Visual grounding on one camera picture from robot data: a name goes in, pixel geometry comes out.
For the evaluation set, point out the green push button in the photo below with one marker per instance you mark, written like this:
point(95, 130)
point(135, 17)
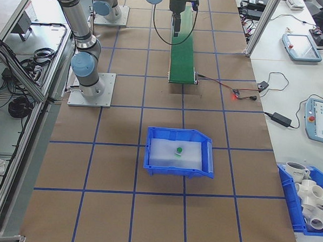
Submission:
point(179, 149)

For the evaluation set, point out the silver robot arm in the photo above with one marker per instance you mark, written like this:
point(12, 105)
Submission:
point(74, 19)
point(102, 8)

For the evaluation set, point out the green conveyor belt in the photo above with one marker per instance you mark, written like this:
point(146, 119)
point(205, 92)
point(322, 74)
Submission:
point(182, 62)

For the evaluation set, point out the power strip with plugs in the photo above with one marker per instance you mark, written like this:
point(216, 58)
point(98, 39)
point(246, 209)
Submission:
point(247, 25)

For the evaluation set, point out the large black power adapter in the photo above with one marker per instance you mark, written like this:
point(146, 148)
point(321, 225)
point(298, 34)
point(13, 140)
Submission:
point(253, 14)

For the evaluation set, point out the small motor controller board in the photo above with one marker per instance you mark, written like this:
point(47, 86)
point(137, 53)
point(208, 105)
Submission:
point(235, 91)

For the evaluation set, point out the white keyboard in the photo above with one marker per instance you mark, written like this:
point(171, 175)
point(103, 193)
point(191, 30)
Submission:
point(295, 4)

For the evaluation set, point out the small black box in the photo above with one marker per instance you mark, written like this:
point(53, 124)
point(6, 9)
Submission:
point(263, 85)

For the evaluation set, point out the blue grey teach pendant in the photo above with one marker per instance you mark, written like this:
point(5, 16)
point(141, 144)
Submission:
point(300, 47)
point(321, 118)

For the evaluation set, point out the black slim power adapter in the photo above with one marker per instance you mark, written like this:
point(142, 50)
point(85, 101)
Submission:
point(282, 119)

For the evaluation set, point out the white power strip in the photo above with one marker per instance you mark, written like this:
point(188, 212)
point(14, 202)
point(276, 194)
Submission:
point(35, 69)

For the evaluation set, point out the blue plastic bin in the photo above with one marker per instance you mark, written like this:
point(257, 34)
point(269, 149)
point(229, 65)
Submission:
point(175, 171)

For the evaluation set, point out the grey metal box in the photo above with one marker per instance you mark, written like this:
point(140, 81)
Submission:
point(23, 24)

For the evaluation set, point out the black electronics box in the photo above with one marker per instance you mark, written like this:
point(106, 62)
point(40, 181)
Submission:
point(8, 74)

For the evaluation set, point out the white printed mug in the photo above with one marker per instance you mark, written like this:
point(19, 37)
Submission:
point(295, 171)

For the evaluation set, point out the blue storage bin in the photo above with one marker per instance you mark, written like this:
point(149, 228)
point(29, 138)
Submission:
point(287, 203)

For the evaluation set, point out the white PVC pipe fitting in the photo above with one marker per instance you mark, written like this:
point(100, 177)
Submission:
point(314, 218)
point(309, 192)

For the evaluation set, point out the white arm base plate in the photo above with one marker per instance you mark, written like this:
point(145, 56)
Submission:
point(106, 96)
point(124, 18)

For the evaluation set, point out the aluminium upright post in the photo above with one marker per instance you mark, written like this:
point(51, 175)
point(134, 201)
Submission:
point(260, 26)

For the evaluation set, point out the metal V-shaped frame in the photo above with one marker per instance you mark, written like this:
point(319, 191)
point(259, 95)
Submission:
point(41, 95)

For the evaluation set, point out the aluminium corner rail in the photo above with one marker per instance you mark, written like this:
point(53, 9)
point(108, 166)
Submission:
point(3, 238)

